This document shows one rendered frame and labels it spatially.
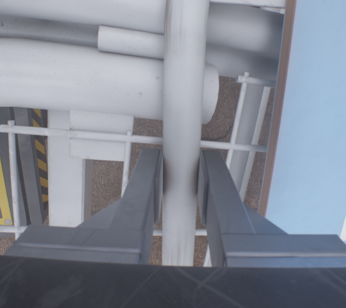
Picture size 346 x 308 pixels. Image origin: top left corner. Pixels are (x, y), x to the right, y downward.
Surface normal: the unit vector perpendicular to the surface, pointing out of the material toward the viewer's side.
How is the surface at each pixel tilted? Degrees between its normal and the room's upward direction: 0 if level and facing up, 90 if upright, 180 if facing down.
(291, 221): 1
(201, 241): 0
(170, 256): 41
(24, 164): 0
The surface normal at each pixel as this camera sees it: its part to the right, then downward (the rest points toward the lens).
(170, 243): -0.51, 0.25
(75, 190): 0.17, 0.29
